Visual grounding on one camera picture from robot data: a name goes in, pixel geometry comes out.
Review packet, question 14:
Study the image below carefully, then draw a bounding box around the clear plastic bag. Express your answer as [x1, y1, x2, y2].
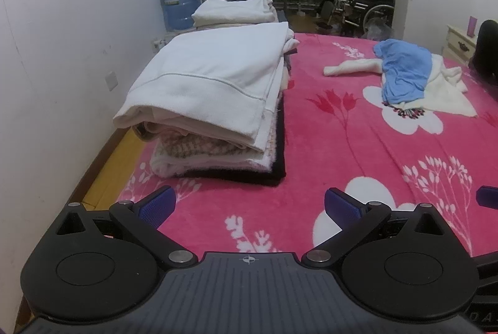
[366, 17, 393, 41]

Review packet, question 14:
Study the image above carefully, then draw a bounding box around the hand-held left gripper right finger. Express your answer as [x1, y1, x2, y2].
[301, 187, 448, 270]

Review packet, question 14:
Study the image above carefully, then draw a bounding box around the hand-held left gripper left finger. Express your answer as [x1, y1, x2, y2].
[56, 185, 199, 270]

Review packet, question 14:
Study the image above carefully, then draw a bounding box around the cream nightstand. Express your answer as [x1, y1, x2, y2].
[444, 25, 480, 66]

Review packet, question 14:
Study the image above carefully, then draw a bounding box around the blue shirt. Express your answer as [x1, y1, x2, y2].
[373, 39, 433, 105]

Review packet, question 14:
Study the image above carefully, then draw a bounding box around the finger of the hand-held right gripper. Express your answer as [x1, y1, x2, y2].
[476, 185, 498, 211]

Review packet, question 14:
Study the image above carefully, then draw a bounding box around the pink floral blanket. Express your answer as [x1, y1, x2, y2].
[117, 31, 498, 261]

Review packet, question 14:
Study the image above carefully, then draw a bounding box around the stack of folded clothes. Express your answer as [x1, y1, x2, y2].
[132, 58, 287, 187]
[192, 0, 290, 32]

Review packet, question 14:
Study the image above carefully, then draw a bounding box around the blue water jug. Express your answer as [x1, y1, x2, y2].
[159, 0, 200, 33]

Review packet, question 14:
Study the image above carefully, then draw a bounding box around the black wheelchair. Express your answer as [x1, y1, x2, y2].
[335, 0, 397, 38]

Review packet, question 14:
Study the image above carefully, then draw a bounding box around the cream sweater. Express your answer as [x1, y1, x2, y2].
[323, 54, 478, 119]

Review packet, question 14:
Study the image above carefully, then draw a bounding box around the white sweatshirt orange print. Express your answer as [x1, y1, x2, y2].
[112, 22, 301, 150]

